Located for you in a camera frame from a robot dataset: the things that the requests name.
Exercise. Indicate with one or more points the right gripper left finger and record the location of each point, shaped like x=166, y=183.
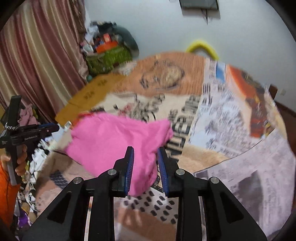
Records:
x=123, y=177

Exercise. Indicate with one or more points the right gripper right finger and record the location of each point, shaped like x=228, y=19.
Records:
x=167, y=169

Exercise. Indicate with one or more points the pink knit cardigan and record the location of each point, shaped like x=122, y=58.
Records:
x=100, y=139

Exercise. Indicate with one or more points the orange sleeve forearm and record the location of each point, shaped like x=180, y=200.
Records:
x=8, y=195

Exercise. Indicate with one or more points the person's left hand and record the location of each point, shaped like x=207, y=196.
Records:
x=21, y=168

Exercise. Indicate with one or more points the newspaper print bed blanket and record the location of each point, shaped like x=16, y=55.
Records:
x=224, y=124

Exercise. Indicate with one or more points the striped pink curtain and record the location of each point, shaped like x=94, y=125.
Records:
x=41, y=58

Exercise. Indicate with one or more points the wooden lap desk board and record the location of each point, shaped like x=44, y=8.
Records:
x=87, y=98

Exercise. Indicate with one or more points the green camouflage bag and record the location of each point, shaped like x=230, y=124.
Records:
x=105, y=62

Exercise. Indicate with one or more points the orange box on pile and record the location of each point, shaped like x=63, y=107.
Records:
x=106, y=46

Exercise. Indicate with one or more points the yellow curved headrest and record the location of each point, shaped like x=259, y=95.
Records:
x=202, y=45

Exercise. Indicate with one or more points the brown wooden bedpost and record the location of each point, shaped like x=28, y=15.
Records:
x=273, y=91

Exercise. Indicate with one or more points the grey plush toy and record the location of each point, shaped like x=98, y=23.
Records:
x=124, y=37

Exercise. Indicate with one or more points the white wall socket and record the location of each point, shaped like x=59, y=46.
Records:
x=282, y=92

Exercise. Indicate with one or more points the wall-mounted dark screen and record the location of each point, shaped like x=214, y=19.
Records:
x=200, y=4

